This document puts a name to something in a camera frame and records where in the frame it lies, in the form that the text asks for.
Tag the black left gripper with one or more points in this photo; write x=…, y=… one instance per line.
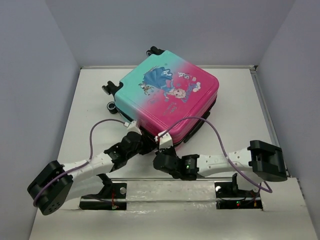
x=148, y=144

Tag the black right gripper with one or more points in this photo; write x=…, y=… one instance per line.
x=170, y=149

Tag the pink teal kids suitcase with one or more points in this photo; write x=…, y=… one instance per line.
x=164, y=92

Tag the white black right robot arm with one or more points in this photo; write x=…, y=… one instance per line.
x=261, y=162

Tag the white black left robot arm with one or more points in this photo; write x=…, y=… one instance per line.
x=59, y=182

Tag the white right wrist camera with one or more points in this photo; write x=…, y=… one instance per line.
x=164, y=140

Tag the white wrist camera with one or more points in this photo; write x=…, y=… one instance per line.
x=164, y=140
x=132, y=127

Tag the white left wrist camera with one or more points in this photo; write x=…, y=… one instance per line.
x=132, y=127

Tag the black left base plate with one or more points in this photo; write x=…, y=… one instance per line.
x=112, y=197

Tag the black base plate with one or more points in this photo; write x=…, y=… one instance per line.
x=112, y=197
x=228, y=199

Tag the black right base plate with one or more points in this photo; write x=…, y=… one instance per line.
x=228, y=199

